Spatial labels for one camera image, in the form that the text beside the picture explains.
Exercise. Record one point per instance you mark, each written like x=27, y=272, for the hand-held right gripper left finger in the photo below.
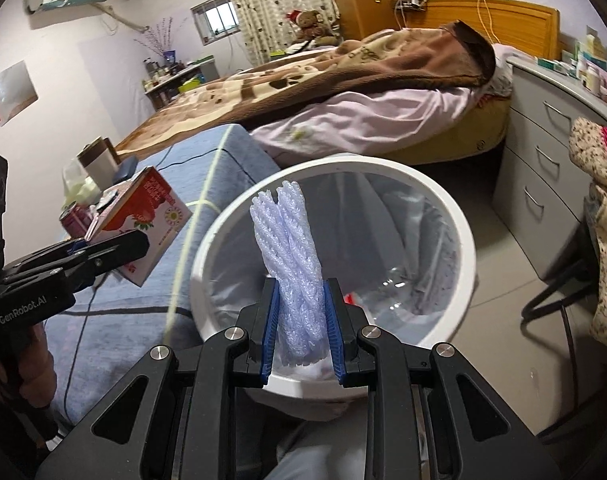
x=268, y=332

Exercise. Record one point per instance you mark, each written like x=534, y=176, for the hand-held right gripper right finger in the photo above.
x=336, y=335

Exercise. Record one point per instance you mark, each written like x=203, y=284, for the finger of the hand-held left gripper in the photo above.
x=118, y=252
x=78, y=246

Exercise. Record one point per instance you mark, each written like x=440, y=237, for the red and white milk carton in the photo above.
x=148, y=220

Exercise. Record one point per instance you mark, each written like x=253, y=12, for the lilac foam net sleeve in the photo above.
x=288, y=260

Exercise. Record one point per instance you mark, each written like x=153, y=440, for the white round waste bin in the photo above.
x=353, y=162

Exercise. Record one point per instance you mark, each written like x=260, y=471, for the person's left hand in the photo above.
x=38, y=375

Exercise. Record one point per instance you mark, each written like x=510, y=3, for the red drink can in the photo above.
x=76, y=220

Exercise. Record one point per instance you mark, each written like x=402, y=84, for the blue checked cloth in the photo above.
x=133, y=320

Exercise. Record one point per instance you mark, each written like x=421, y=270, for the clear plastic bottle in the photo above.
x=398, y=290

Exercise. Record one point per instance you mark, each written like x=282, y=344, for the dark blue case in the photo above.
x=126, y=170

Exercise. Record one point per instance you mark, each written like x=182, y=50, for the white box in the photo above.
x=98, y=162

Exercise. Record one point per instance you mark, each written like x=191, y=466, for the person's grey trouser leg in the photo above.
x=323, y=450

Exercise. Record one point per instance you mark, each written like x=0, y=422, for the cluttered white shelf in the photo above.
x=176, y=82

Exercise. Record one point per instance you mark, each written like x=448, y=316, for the dark chair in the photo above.
x=548, y=296

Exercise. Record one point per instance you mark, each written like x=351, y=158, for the dried branches in vase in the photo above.
x=163, y=40

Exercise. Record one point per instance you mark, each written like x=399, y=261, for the lilac quilt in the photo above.
x=358, y=115

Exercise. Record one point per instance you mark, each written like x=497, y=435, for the white air conditioner pipe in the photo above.
x=121, y=19

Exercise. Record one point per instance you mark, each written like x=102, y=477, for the yellow bed base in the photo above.
x=458, y=135

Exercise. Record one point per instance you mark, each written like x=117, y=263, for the small barred window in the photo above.
x=216, y=20

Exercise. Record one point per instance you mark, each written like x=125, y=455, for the brown printed blanket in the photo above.
x=308, y=80

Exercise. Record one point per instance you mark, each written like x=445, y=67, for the grey chest of drawers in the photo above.
x=538, y=160

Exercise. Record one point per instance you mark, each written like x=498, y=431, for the pile of clothes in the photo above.
x=606, y=240

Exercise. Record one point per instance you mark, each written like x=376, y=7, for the heart print curtain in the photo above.
x=268, y=0

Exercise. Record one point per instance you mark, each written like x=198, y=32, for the brown teddy bear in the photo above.
x=311, y=22

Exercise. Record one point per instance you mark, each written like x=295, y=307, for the power strip with plugs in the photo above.
x=411, y=4

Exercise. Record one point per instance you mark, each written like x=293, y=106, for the wooden bed headboard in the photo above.
x=513, y=25

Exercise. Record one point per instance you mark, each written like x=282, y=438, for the group of medicine boxes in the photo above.
x=591, y=72

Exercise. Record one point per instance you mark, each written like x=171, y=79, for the wall poster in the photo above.
x=11, y=92

